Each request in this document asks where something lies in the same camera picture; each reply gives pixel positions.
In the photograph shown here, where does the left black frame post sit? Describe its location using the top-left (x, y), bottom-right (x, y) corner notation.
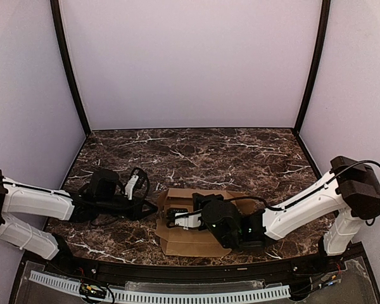
top-left (49, 0), bottom-right (91, 137)

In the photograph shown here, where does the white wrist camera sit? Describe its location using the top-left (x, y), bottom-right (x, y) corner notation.
top-left (124, 167), bottom-right (150, 201)
top-left (166, 208), bottom-right (203, 230)

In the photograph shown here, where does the black frame post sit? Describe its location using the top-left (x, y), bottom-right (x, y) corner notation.
top-left (49, 0), bottom-right (91, 137)
top-left (294, 0), bottom-right (331, 134)

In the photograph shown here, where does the black front table rail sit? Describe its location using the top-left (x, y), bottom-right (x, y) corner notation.
top-left (46, 254), bottom-right (346, 286)

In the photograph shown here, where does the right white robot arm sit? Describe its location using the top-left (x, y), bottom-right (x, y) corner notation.
top-left (193, 156), bottom-right (380, 272)

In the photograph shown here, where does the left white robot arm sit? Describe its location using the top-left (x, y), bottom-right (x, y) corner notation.
top-left (0, 167), bottom-right (158, 260)

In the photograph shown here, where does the white slotted cable duct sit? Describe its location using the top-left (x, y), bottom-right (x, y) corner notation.
top-left (28, 270), bottom-right (291, 303)

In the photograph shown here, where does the small green circuit board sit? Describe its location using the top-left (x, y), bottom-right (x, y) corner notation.
top-left (79, 283), bottom-right (107, 299)

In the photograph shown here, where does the brown cardboard box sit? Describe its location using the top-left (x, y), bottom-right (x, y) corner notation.
top-left (156, 188), bottom-right (259, 257)

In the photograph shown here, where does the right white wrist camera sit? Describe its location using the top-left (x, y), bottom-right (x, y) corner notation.
top-left (166, 208), bottom-right (203, 230)

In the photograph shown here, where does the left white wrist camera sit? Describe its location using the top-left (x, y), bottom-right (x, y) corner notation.
top-left (124, 167), bottom-right (150, 201)

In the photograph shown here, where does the right black frame post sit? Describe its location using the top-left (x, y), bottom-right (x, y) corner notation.
top-left (294, 0), bottom-right (331, 134)

